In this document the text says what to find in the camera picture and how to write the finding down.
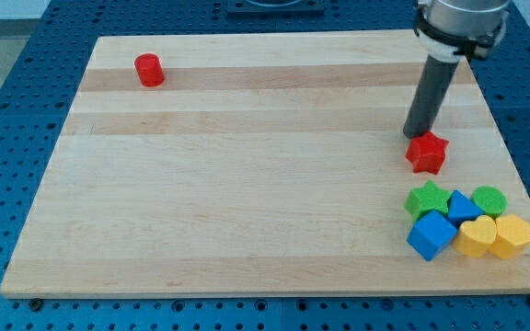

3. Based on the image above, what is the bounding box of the green cylinder block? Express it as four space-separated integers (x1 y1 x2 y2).
471 186 508 218

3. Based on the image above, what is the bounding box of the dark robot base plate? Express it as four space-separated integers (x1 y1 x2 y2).
223 0 325 16

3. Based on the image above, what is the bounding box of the red cylinder block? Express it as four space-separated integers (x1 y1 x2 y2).
134 53 165 87

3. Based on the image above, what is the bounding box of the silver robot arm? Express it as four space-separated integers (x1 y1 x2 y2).
414 0 510 63

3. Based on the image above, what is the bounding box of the blue triangle block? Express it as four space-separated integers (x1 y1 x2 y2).
446 190 483 228

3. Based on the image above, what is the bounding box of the green star block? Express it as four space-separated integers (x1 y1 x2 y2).
404 180 453 223

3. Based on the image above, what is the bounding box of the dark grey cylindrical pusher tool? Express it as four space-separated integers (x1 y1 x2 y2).
402 55 458 139

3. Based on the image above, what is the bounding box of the yellow hexagon block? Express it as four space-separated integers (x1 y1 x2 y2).
489 214 530 259

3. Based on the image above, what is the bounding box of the light wooden board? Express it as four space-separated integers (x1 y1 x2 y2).
0 30 530 299

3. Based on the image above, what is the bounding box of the yellow heart block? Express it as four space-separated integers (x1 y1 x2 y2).
451 215 497 258

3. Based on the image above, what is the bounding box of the blue cube block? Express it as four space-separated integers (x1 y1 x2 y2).
407 211 457 261

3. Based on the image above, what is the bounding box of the red star block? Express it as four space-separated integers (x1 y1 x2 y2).
405 131 449 175

